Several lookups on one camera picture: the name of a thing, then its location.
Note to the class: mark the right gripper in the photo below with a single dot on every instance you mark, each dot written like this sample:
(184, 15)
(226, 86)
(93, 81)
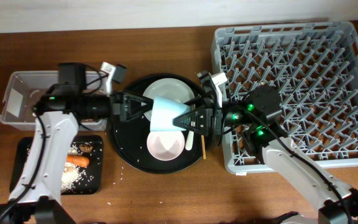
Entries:
(211, 119)

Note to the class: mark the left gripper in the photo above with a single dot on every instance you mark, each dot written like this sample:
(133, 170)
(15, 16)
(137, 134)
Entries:
(120, 114)

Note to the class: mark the light blue cup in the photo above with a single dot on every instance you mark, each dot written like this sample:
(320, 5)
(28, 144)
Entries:
(164, 111)

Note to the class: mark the pink bowl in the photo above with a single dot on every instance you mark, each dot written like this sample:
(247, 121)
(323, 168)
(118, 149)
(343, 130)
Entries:
(165, 145)

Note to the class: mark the brown food chunk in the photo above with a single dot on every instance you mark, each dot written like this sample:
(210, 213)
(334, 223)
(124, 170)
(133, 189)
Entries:
(86, 148)

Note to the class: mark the orange carrot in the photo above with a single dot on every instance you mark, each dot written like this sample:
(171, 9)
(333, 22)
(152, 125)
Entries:
(80, 161)

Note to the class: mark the food scraps and rice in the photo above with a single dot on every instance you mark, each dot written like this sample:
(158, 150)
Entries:
(83, 180)

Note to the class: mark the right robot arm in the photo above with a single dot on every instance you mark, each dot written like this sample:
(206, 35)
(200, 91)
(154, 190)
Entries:
(334, 200)

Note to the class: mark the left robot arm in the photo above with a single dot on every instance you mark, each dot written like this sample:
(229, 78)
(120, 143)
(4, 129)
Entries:
(38, 190)

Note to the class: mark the grey dishwasher rack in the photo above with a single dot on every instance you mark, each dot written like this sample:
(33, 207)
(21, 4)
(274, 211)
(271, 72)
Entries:
(315, 68)

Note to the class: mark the wooden chopstick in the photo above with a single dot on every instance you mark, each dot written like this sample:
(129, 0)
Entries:
(203, 147)

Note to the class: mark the white plastic fork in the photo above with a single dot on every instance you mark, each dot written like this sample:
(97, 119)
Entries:
(189, 141)

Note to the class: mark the grey plate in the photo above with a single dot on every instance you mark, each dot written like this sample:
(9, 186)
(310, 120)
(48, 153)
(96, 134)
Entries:
(170, 88)

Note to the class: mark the round black serving tray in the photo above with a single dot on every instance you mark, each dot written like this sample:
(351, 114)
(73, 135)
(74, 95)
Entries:
(129, 139)

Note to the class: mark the black rectangular tray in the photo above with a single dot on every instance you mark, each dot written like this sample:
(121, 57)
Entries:
(23, 149)

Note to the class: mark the clear plastic bin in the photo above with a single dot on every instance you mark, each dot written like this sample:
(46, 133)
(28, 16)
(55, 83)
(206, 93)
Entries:
(24, 89)

